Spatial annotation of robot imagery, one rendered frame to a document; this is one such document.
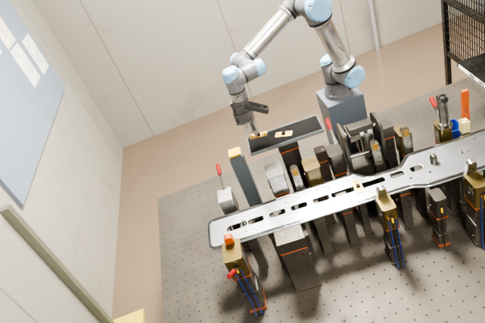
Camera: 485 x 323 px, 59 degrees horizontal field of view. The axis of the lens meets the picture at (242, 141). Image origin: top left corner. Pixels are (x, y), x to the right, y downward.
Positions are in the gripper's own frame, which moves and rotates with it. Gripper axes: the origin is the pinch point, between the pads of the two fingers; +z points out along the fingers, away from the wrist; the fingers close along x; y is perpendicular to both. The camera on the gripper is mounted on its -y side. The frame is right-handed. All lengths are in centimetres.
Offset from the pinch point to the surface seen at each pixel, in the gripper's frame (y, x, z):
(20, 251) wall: 140, 19, 24
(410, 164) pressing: -63, 20, 23
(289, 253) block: -5, 53, 27
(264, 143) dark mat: -1.4, 0.4, 7.3
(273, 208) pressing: -0.4, 28.5, 23.3
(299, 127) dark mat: -19.3, -5.5, 7.3
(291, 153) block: -12.3, 0.5, 17.1
